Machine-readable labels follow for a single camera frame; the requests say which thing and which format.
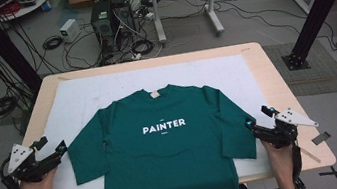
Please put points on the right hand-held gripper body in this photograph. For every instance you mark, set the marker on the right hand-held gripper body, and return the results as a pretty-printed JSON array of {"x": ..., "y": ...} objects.
[{"x": 291, "y": 118}]

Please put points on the black computer tower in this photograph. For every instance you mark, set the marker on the black computer tower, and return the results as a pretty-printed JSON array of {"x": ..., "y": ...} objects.
[{"x": 102, "y": 23}]

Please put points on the grey tape piece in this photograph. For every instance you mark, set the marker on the grey tape piece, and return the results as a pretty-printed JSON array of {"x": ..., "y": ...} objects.
[{"x": 320, "y": 138}]

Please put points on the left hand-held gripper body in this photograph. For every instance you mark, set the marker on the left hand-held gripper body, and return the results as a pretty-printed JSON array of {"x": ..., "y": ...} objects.
[{"x": 19, "y": 157}]

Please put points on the white foam mat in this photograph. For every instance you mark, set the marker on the white foam mat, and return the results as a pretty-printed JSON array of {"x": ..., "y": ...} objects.
[{"x": 95, "y": 92}]

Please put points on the black tape cross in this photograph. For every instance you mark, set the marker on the black tape cross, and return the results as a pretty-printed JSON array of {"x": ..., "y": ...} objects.
[{"x": 334, "y": 173}]

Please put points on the person's right hand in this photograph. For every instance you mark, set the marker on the person's right hand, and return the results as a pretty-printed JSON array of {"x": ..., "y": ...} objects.
[{"x": 279, "y": 162}]

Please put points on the thin wooden stick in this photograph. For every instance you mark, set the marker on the thin wooden stick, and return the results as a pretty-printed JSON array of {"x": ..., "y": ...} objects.
[{"x": 312, "y": 156}]

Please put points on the green long-sleeve shirt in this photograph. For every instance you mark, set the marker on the green long-sleeve shirt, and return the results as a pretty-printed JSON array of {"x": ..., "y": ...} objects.
[{"x": 166, "y": 162}]

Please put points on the grey floor mat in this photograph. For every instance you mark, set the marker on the grey floor mat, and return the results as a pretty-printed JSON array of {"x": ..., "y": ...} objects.
[{"x": 322, "y": 75}]

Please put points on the round white table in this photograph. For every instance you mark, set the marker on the round white table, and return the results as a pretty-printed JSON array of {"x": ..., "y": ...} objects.
[{"x": 32, "y": 6}]

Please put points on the white box device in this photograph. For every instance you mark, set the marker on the white box device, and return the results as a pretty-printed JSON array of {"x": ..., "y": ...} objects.
[{"x": 69, "y": 30}]

